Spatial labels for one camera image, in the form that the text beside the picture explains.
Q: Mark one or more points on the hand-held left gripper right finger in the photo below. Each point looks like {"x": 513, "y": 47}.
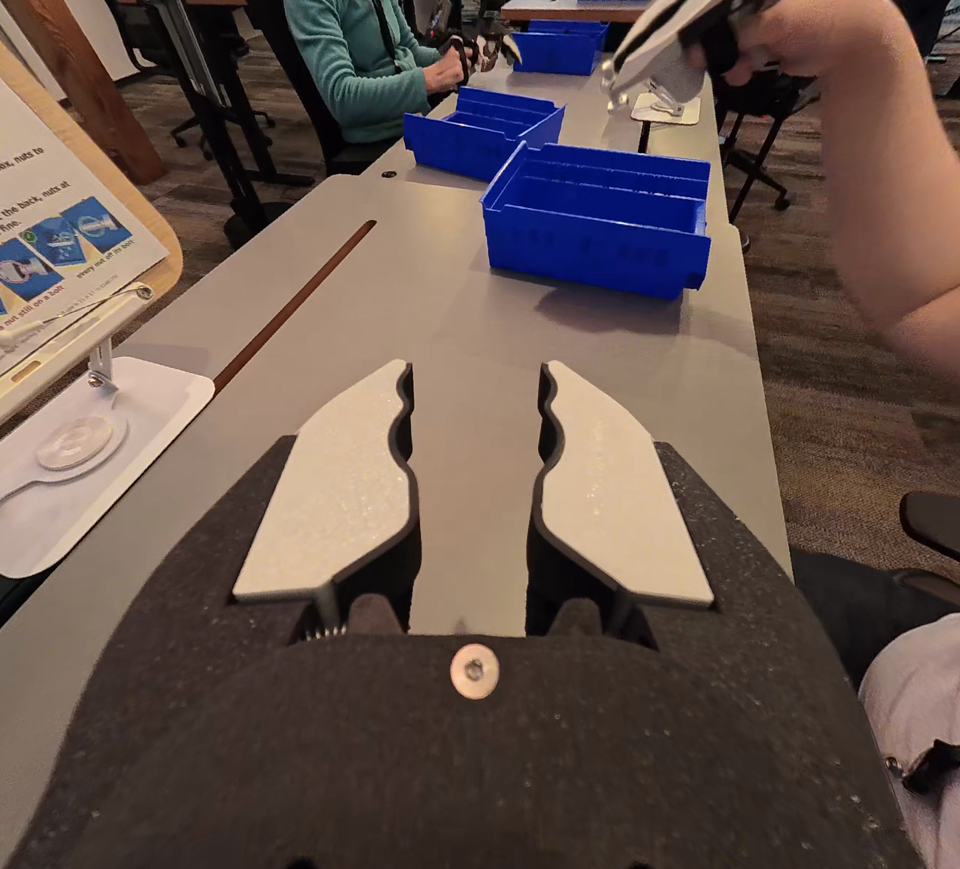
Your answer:
{"x": 622, "y": 509}

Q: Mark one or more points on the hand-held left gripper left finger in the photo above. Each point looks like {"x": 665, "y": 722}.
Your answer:
{"x": 315, "y": 501}

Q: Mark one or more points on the steel hex bolt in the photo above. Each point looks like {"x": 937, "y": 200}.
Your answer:
{"x": 619, "y": 96}

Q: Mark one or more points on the person's right forearm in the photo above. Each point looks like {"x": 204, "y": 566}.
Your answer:
{"x": 885, "y": 209}

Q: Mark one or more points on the person's right hand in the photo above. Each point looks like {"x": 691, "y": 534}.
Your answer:
{"x": 840, "y": 21}

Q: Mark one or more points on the white stand base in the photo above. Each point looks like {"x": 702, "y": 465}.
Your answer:
{"x": 150, "y": 419}
{"x": 667, "y": 111}

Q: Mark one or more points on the black mesh office chair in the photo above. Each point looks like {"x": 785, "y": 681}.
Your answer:
{"x": 765, "y": 96}

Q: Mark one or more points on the person's dark trousers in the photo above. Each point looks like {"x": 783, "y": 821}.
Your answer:
{"x": 862, "y": 606}

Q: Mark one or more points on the white page holder bar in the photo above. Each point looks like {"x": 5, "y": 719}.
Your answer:
{"x": 75, "y": 329}

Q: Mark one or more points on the black chair armrest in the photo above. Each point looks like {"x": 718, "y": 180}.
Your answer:
{"x": 934, "y": 520}

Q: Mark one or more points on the printed instruction sheet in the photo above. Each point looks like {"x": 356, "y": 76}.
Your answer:
{"x": 60, "y": 209}

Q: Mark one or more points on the black metal stand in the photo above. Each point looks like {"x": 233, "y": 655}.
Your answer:
{"x": 217, "y": 119}

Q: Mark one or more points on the brown wooden post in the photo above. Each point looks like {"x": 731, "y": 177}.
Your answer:
{"x": 60, "y": 44}

